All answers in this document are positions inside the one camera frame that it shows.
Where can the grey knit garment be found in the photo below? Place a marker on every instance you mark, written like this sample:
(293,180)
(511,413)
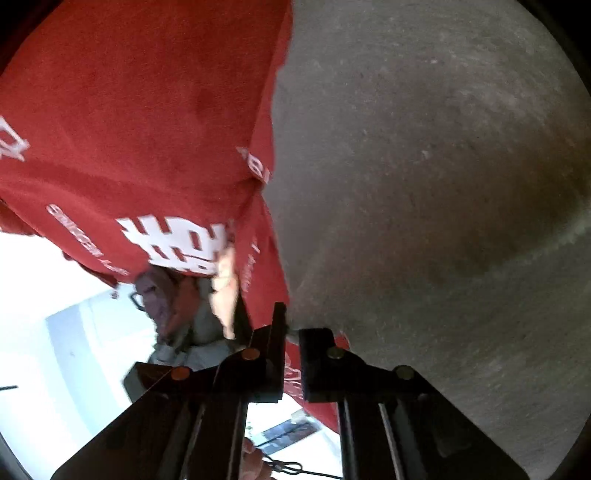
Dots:
(432,202)

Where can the seated person in grey clothes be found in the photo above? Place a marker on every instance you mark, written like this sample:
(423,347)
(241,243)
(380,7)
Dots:
(199,321)

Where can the red blanket with white print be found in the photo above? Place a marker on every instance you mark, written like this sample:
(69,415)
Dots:
(158,133)

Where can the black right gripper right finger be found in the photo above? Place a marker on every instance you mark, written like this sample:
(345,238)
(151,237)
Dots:
(319,370)

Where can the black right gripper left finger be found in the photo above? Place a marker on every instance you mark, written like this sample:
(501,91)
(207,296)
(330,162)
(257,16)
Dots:
(262,364)

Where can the operator left hand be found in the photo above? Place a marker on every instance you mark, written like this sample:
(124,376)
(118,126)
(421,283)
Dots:
(252,466)

